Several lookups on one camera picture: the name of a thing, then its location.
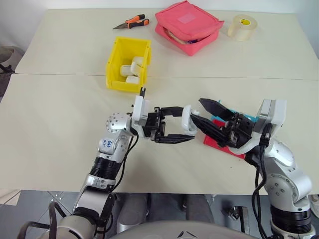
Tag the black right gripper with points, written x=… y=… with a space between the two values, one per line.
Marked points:
x=239 y=130

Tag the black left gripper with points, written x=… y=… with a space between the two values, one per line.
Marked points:
x=154 y=124

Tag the white caster wheel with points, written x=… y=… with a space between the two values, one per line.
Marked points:
x=186 y=119

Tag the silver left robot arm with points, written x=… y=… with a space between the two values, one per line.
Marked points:
x=113 y=145

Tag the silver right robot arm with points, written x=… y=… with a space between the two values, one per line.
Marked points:
x=284 y=174

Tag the closed white earbud case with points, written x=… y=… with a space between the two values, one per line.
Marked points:
x=135 y=69
x=132 y=79
x=138 y=61
x=125 y=70

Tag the yellow plastic bin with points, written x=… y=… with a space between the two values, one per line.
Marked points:
x=117 y=72

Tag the red flat pad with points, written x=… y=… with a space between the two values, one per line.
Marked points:
x=211 y=142

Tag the dark rounded robot legs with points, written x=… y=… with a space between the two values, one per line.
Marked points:
x=159 y=206

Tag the clear tape roll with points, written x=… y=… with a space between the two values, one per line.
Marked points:
x=241 y=28

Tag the pink fabric zipper pouch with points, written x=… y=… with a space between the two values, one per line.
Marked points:
x=184 y=22

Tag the grey robot torso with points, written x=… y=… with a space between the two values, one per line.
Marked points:
x=189 y=231

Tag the orange black pliers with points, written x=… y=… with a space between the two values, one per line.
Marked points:
x=134 y=22

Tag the grey round object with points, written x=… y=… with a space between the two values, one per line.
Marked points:
x=10 y=57

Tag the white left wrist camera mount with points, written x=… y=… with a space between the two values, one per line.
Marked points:
x=139 y=114

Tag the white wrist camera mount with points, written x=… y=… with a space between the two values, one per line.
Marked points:
x=270 y=117
x=139 y=114

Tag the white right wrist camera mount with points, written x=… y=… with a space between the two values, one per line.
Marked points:
x=270 y=117

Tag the metal floor bracket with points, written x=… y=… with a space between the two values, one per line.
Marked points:
x=240 y=216

